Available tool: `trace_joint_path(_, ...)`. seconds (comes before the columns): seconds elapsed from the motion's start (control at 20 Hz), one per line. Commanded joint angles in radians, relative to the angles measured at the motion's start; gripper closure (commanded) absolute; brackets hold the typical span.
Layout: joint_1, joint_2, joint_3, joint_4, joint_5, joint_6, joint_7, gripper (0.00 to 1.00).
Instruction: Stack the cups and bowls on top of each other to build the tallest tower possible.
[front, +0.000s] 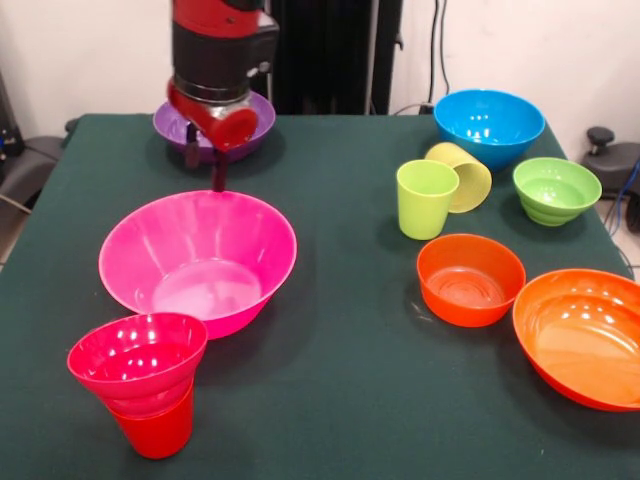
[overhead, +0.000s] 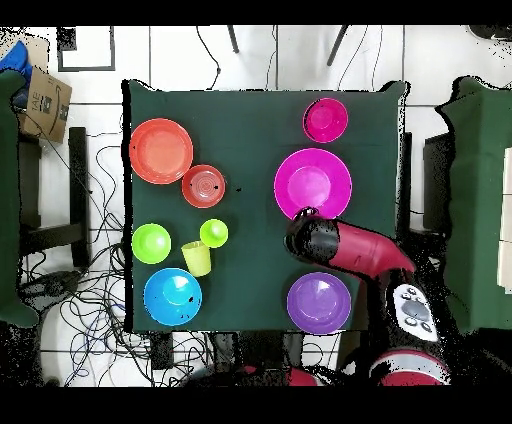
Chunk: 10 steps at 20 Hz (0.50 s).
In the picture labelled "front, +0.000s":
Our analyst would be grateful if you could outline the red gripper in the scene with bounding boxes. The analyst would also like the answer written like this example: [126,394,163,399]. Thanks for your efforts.
[166,77,260,194]

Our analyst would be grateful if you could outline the large magenta bowl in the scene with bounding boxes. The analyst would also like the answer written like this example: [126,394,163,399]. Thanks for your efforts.
[98,189,299,340]

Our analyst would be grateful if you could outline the small crimson pink bowl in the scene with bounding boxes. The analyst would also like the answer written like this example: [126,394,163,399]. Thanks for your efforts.
[66,312,209,419]

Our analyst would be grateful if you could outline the yellow cup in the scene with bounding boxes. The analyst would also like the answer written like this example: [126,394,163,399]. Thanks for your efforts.
[424,141,493,215]

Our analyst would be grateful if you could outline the red cup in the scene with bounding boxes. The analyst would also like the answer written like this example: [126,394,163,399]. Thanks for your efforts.
[107,377,195,460]

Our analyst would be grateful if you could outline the small orange bowl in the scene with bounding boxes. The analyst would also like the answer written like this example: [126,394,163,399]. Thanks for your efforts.
[416,233,527,329]

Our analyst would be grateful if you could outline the purple bowl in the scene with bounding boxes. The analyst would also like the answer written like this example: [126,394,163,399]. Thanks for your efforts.
[152,89,277,165]

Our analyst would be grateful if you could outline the black robot column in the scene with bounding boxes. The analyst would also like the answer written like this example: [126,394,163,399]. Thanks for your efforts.
[249,0,404,115]

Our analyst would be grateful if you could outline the black equipment box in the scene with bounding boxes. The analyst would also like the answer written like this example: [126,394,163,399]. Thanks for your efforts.
[0,69,24,166]

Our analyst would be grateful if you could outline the dark green tablecloth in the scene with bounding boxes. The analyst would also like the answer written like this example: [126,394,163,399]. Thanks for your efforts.
[0,113,640,480]

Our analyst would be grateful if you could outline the lime green cup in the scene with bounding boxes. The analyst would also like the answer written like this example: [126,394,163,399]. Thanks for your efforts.
[395,159,460,241]

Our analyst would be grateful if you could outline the blue bowl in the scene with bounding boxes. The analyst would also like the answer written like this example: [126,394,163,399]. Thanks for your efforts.
[432,88,547,172]

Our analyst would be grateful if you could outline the small green bowl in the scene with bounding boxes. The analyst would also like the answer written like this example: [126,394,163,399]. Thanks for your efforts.
[512,156,604,228]

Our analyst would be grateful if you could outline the large orange bowl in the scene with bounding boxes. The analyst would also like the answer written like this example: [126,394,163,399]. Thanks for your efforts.
[512,268,640,414]

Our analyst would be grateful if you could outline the black wall cable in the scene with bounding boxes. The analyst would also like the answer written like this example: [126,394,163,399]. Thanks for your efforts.
[428,0,451,109]

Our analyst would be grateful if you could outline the blue cable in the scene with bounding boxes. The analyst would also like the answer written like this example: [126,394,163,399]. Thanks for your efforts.
[604,159,640,236]

